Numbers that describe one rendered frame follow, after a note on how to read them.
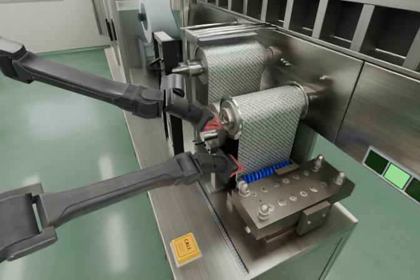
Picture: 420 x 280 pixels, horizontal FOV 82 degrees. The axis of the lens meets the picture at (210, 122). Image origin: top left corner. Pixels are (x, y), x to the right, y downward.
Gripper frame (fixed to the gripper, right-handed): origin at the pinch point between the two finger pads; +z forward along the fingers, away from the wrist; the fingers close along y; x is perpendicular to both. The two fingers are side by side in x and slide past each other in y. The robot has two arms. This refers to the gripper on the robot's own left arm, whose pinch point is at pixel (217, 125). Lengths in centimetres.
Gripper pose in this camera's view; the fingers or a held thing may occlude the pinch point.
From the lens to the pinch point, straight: 78.4
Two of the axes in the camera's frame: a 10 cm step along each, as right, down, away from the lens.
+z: 7.2, 3.3, 6.1
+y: 4.3, 4.8, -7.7
